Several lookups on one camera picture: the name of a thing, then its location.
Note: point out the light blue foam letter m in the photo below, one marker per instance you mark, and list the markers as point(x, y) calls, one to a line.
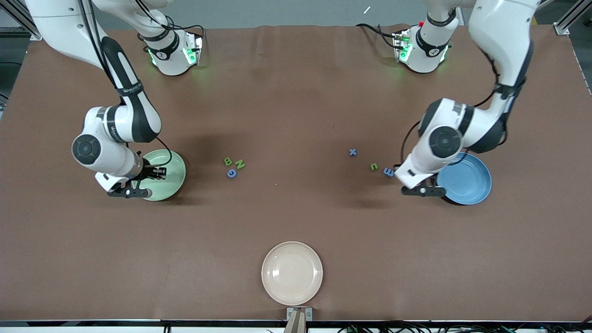
point(388, 172)

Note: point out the brown table cover mat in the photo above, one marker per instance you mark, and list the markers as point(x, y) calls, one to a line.
point(296, 115)

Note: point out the beige plate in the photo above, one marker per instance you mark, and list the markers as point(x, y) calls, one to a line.
point(292, 274)

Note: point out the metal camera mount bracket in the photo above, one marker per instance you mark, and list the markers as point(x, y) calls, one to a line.
point(299, 321)

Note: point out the blue plate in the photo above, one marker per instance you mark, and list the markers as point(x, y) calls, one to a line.
point(467, 185)

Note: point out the blue foam letter G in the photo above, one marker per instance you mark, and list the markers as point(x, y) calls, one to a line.
point(230, 173)

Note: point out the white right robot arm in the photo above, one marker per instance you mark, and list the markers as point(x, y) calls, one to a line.
point(99, 157)

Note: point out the green foam letter N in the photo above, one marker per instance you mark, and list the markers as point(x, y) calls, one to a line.
point(240, 164)

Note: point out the aluminium frame post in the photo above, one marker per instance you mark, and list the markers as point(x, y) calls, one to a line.
point(27, 25)
point(562, 27)

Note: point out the pale green plate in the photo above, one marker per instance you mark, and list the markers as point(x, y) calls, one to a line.
point(173, 185)

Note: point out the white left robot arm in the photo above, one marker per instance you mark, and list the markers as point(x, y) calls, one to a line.
point(499, 32)

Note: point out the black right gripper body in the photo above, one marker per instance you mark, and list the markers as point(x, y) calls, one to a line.
point(149, 170)

